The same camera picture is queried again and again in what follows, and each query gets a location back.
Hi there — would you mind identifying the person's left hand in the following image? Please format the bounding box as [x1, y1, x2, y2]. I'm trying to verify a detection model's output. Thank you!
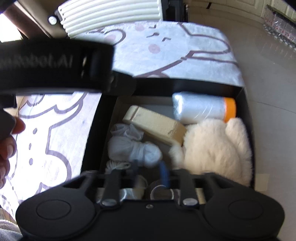
[1, 116, 26, 188]

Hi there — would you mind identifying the brown bandage tape roll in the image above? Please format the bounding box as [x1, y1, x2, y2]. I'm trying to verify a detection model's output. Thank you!
[147, 180, 179, 200]

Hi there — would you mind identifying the pack of water bottles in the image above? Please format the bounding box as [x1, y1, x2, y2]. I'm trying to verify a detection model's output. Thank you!
[263, 4, 295, 51]

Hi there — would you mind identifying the brown curtain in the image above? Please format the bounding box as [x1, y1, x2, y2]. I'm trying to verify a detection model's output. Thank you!
[4, 1, 67, 39]

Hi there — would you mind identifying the white cloth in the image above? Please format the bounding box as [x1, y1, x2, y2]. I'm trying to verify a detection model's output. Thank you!
[108, 123, 163, 168]

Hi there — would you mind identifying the oval wooden block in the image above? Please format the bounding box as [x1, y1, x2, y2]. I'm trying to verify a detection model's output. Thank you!
[122, 105, 187, 146]

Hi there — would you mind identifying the white yarn bundle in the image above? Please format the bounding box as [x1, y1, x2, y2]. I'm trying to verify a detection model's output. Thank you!
[96, 160, 148, 203]

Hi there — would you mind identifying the white ribbed suitcase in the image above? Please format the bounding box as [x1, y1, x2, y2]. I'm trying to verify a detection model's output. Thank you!
[47, 0, 190, 40]

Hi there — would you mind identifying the fluffy cream mitten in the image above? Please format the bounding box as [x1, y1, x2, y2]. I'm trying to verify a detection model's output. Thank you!
[169, 118, 252, 187]

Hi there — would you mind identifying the black cardboard box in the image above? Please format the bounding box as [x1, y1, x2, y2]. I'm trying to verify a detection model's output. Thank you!
[80, 76, 257, 205]

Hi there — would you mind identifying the plastic film roll orange end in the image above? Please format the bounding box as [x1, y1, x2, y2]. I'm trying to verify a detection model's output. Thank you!
[172, 91, 236, 125]

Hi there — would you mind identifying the cartoon bear bedsheet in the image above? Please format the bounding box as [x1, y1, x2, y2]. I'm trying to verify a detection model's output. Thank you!
[1, 21, 244, 215]

